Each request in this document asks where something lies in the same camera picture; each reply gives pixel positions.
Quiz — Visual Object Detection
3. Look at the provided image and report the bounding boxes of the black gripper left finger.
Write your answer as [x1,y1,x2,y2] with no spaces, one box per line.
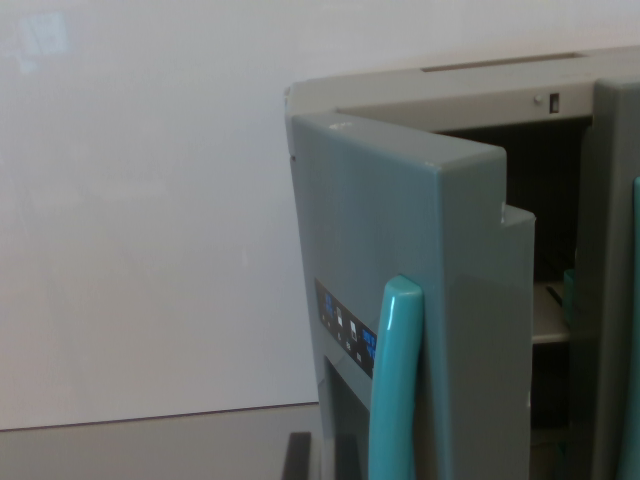
[285,431,313,480]

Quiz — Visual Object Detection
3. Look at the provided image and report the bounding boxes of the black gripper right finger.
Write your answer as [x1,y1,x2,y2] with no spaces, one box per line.
[331,435,359,480]

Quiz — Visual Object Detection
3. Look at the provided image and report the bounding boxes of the beige fridge shelf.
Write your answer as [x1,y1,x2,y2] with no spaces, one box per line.
[530,279,577,346]

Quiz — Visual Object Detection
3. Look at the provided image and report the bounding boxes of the small teal item inside fridge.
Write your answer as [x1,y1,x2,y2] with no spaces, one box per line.
[562,268,579,324]

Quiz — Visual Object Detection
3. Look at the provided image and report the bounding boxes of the plain grey fridge door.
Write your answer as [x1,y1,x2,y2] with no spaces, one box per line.
[573,77,640,480]

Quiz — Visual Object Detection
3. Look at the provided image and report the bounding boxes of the beige toy fridge body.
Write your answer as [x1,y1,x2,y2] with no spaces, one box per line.
[282,44,640,480]

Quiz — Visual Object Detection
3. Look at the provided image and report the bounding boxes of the black temperature display panel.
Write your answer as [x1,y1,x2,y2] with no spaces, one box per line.
[313,277,379,381]

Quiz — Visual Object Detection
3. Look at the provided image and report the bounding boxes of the teal handle beside display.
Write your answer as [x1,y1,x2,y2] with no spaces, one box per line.
[366,273,426,480]

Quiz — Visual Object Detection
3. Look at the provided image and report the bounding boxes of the teal handle on plain door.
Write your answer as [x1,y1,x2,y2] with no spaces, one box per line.
[613,174,640,480]

